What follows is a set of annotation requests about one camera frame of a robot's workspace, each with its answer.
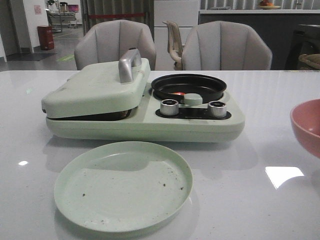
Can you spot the right silver control knob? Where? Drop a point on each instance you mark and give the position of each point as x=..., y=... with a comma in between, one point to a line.
x=217, y=109

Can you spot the pink bowl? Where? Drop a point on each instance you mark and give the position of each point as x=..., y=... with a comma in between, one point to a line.
x=305, y=122

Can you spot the left grey upholstered chair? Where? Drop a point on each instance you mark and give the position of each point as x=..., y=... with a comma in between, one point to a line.
x=108, y=41

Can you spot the white cabinet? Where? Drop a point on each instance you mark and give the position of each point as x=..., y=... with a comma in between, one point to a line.
x=183, y=12

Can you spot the mint green round plate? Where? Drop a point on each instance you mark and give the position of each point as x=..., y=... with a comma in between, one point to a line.
x=123, y=187

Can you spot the orange shrimp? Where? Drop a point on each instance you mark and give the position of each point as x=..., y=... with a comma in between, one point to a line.
x=179, y=93

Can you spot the dark counter with white top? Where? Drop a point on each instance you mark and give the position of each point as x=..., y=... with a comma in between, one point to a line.
x=287, y=32

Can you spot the grey upholstered chair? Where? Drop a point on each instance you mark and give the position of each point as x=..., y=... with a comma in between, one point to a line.
x=225, y=46
x=108, y=41

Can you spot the right grey upholstered chair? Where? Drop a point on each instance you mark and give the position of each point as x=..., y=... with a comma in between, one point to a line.
x=225, y=46

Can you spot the mint green sandwich maker lid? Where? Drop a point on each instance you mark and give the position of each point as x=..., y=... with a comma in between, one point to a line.
x=107, y=90

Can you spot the fruit bowl on counter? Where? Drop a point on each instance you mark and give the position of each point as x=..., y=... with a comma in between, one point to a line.
x=267, y=5

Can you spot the beige office chair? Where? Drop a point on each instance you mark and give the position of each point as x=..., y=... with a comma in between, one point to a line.
x=174, y=44

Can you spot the black round frying pan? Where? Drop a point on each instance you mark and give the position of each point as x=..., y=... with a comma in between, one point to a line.
x=208, y=87

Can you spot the mint green breakfast maker base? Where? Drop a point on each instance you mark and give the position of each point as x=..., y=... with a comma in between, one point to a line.
x=143, y=124

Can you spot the left silver control knob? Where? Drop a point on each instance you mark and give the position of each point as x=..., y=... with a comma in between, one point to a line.
x=169, y=107

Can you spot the silver control knob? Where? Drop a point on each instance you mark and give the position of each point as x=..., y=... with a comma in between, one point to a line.
x=217, y=109
x=169, y=107

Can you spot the red trash bin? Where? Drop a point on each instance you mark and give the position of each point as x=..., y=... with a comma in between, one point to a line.
x=45, y=36

